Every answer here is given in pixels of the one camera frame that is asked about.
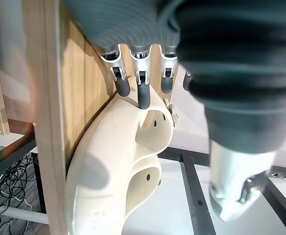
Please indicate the black perforated metal frame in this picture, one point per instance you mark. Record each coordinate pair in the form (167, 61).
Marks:
(197, 191)

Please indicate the light wooden shoe rack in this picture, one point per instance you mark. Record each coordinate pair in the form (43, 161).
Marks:
(50, 98)

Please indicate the black table leg frame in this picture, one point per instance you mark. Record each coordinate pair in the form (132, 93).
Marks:
(39, 176)

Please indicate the cream foam slipper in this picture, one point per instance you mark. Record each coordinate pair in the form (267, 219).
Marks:
(96, 195)
(123, 117)

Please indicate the white metal tube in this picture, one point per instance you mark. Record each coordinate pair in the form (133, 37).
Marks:
(28, 215)

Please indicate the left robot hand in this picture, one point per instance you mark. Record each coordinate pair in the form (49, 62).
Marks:
(231, 61)

